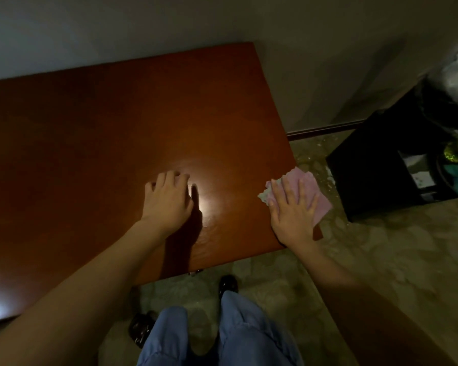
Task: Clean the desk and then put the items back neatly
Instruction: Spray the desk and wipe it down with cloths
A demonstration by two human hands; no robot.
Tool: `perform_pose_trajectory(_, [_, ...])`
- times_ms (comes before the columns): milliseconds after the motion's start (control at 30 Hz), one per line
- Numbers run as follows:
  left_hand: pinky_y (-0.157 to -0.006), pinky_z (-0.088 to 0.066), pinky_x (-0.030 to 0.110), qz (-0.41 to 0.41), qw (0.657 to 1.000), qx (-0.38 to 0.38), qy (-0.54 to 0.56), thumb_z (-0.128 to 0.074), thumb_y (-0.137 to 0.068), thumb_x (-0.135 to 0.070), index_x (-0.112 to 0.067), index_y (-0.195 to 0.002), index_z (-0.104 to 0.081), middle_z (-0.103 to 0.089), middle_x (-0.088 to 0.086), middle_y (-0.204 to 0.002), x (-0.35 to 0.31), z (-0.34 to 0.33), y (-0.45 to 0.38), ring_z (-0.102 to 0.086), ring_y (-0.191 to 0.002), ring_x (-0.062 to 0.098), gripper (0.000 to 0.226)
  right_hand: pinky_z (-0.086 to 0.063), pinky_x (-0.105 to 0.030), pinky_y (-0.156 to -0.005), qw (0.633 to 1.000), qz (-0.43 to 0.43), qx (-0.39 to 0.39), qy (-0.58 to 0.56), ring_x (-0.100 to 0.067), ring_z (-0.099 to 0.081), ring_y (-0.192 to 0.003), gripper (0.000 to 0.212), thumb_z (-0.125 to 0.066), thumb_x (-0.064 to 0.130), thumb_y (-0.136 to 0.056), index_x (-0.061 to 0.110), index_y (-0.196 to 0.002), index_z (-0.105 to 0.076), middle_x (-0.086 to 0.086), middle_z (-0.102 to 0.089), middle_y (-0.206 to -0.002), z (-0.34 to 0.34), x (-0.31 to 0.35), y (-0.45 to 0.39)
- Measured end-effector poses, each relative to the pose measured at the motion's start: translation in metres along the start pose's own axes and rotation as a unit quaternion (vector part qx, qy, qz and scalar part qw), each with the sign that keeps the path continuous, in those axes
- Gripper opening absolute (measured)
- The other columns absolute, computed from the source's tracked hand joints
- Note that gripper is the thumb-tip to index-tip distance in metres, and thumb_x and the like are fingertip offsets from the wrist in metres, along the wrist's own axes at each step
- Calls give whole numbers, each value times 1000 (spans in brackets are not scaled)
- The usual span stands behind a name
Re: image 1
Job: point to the person's blue trousers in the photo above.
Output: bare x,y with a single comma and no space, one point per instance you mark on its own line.
229,331

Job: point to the person's right forearm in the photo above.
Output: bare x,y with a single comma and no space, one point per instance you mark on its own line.
366,301

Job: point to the person's black shoe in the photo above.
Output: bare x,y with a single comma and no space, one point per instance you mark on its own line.
141,328
227,284

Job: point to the trash bin with clear bag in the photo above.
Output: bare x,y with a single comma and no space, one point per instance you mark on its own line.
454,80

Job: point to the person's right hand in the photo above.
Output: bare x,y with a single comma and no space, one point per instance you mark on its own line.
292,213

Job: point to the reddish wooden desk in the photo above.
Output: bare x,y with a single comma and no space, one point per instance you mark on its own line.
76,125

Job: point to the pink cleaning cloth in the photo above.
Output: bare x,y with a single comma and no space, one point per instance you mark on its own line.
320,196

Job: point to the person's left hand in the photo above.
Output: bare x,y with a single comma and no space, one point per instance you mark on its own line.
168,203

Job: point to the person's left forearm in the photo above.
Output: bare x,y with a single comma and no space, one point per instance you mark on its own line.
69,301

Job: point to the black low cabinet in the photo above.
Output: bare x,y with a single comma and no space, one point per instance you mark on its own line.
374,164

